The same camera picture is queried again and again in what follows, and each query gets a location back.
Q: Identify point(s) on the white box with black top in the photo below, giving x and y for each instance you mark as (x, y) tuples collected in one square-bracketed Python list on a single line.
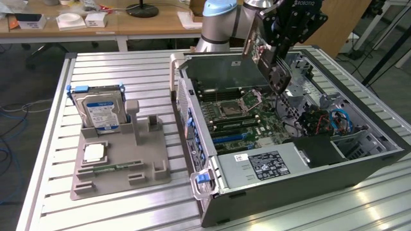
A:
[(33, 24)]

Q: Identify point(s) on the silver CPU chip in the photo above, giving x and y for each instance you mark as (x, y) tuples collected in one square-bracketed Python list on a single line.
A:
[(95, 152)]

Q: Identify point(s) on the black installed RAM stick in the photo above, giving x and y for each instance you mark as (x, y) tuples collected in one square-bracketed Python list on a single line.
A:
[(235, 124)]

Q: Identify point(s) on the white box with label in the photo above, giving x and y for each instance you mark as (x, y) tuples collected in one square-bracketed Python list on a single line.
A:
[(97, 20)]

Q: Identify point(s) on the black plastic shroud box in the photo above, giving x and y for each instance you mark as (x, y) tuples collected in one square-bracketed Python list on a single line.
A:
[(318, 149)]

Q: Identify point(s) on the white box with round recess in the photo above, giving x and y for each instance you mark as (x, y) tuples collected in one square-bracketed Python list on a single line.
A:
[(69, 25)]

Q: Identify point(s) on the silver power supply with label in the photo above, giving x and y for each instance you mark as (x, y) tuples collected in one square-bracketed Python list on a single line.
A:
[(234, 173)]

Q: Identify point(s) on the graphics card with fan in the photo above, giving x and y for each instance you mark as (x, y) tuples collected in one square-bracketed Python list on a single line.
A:
[(279, 77)]

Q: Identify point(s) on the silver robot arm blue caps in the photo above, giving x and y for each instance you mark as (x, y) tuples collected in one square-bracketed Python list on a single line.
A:
[(218, 29)]

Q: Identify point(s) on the perforated metal disk bay cage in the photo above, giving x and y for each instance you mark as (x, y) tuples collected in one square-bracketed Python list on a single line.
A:
[(298, 106)]

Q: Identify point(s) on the open black PC case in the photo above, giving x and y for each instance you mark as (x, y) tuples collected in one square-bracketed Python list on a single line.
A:
[(289, 192)]

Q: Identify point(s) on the clear plastic bag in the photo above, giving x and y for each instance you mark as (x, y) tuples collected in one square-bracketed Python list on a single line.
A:
[(93, 5)]

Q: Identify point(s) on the CPU socket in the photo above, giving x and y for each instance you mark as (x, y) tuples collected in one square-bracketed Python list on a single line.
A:
[(230, 109)]

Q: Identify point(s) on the white paper booklet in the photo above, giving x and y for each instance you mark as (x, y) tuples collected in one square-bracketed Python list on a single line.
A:
[(190, 22)]

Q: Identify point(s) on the wooden desk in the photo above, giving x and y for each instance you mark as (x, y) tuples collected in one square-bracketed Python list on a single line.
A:
[(145, 26)]

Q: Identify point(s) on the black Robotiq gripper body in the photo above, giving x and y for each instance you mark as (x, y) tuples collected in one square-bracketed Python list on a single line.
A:
[(295, 21)]

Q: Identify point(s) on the hard disk with blue carrier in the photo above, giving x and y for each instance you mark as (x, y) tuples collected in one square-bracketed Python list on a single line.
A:
[(99, 113)]

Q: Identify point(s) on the metal socket cover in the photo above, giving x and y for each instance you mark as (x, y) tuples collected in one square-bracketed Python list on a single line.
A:
[(251, 99)]

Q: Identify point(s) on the black round lamp base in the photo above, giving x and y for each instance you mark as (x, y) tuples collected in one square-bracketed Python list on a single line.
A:
[(143, 10)]

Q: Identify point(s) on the grey parts rack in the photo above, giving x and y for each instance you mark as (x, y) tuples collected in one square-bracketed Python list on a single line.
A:
[(125, 154)]

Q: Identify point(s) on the black office chair base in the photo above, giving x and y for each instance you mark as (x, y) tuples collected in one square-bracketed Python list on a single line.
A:
[(45, 51)]

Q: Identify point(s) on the blue case latch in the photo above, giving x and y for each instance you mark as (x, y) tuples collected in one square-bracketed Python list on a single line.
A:
[(202, 179)]

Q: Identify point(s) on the grey open disk bay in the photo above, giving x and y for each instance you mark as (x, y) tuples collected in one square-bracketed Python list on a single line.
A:
[(369, 142)]

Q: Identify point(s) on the green motherboard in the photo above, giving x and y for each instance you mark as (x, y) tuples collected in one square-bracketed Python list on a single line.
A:
[(266, 127)]

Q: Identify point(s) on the green RAM stick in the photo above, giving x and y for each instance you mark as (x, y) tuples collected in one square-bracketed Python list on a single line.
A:
[(106, 168)]

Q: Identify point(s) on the wooden cabinet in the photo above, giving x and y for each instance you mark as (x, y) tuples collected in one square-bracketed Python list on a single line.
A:
[(347, 29)]

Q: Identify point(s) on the brown cardboard box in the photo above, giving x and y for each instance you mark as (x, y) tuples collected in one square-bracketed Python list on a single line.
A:
[(197, 7)]

